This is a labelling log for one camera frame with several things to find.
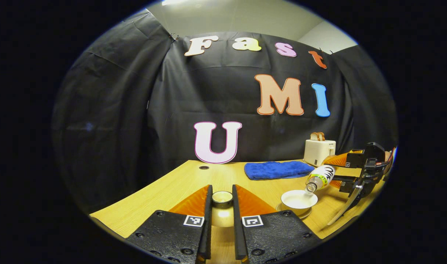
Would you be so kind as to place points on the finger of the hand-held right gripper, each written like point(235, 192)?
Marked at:
point(353, 158)
point(350, 185)

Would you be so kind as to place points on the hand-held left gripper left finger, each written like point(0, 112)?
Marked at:
point(208, 227)

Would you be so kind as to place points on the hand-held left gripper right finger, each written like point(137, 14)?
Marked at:
point(237, 227)

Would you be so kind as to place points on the clear water bottle white label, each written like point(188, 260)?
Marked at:
point(323, 175)

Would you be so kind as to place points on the white teacup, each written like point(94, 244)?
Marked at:
point(298, 201)

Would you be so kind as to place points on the white toaster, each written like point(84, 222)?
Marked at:
point(318, 152)

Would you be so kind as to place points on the toast bread slice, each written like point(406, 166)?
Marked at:
point(321, 136)
point(314, 136)

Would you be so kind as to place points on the blue towel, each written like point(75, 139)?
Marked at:
point(278, 170)

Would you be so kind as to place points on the black backdrop cloth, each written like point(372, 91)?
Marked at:
point(135, 110)

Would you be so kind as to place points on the black binder clip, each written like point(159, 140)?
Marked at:
point(173, 36)

